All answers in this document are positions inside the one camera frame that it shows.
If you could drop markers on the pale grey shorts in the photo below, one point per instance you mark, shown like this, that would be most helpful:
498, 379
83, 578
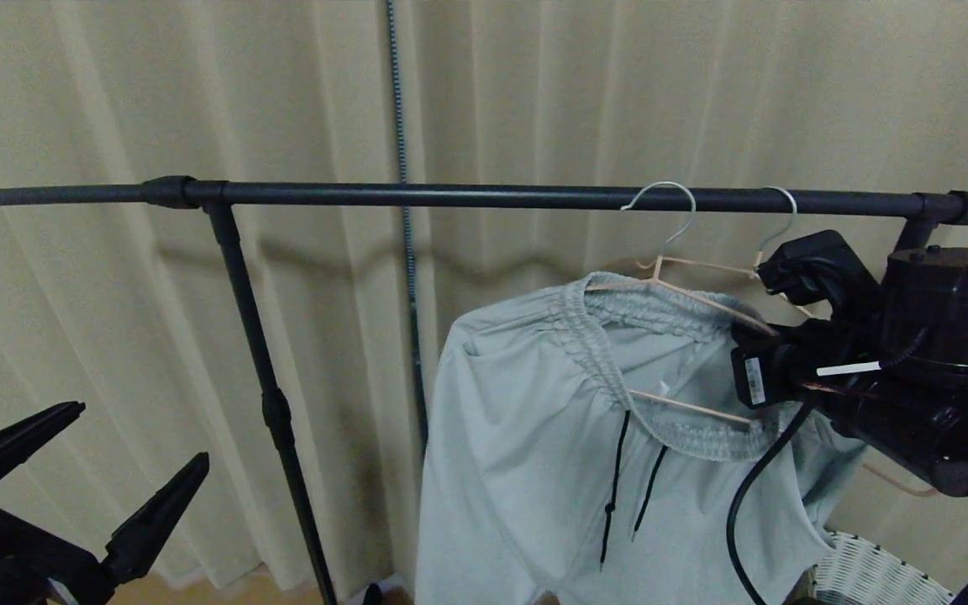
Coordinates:
534, 470

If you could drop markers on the beige curtain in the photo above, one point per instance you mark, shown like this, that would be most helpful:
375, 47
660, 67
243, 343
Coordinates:
114, 84

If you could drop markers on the pink clothes hanger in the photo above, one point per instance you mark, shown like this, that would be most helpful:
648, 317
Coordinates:
789, 210
690, 210

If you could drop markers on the white laundry basket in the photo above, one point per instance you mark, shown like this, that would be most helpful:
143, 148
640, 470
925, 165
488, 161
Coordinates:
870, 576

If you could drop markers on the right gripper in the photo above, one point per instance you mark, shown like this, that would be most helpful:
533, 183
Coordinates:
912, 428

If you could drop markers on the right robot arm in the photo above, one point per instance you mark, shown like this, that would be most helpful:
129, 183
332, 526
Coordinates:
954, 311

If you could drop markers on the black clothes rack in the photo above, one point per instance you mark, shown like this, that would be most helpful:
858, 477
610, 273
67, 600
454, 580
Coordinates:
450, 196

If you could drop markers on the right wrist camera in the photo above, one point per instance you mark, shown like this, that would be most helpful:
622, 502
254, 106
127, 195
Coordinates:
820, 269

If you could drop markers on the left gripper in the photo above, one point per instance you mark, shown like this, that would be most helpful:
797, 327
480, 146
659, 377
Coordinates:
5, 555

